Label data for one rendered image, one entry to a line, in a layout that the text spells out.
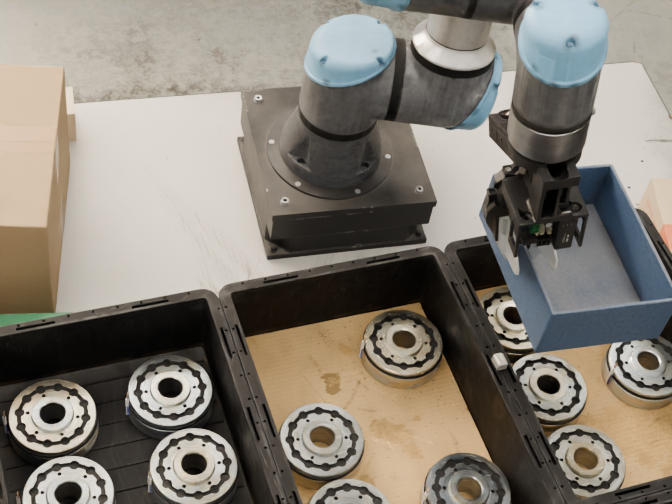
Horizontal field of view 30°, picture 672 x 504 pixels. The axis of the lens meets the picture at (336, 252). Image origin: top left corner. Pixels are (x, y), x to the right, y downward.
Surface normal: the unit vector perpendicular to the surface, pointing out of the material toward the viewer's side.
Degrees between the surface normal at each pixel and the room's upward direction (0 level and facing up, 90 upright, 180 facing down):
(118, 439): 0
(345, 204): 2
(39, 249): 90
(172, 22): 0
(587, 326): 90
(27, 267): 90
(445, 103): 86
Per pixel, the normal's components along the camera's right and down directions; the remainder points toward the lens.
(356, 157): 0.51, 0.51
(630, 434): 0.12, -0.63
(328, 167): -0.03, 0.57
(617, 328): 0.24, 0.77
